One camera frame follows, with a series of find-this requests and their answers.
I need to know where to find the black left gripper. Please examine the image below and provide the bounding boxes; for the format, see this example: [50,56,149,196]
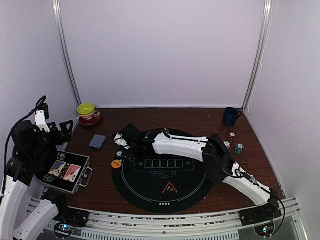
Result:
[29,120,73,162]

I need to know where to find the orange round blind button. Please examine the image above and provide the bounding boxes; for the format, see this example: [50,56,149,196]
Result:
[111,159,123,169]

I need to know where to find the red black triangle marker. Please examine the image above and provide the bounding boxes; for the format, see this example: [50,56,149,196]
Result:
[162,181,179,194]

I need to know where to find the green poker chip stack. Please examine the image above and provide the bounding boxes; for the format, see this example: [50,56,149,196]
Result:
[234,143,245,155]

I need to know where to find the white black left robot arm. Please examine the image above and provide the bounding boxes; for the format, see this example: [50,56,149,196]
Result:
[0,120,89,240]

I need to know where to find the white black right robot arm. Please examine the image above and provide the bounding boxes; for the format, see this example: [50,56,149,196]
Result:
[113,123,284,221]

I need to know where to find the green bowl on red saucer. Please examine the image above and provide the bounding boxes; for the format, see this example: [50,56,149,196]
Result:
[77,102,103,126]

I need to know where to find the round black poker mat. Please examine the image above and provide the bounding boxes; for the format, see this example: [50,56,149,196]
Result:
[112,147,214,214]

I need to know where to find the blue playing card deck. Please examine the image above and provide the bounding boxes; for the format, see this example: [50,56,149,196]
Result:
[89,134,107,149]

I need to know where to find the blue card box in case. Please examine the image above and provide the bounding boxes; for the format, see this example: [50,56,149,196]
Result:
[48,160,66,178]

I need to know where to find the red card box in case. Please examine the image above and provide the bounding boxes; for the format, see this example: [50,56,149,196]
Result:
[63,164,82,183]

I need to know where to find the aluminium poker case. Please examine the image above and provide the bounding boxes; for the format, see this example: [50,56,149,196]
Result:
[38,151,94,195]

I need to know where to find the dark blue enamel mug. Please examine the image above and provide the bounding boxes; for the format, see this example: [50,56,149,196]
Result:
[222,107,242,127]

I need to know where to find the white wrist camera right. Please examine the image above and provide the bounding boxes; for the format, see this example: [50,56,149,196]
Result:
[112,133,130,150]

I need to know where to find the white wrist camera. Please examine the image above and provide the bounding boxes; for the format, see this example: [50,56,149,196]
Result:
[35,103,50,133]
[112,133,130,150]

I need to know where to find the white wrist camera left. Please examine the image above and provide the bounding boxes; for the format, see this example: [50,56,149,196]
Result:
[35,103,50,133]

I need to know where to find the aluminium front rail frame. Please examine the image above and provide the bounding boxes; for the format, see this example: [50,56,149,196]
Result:
[38,197,310,240]

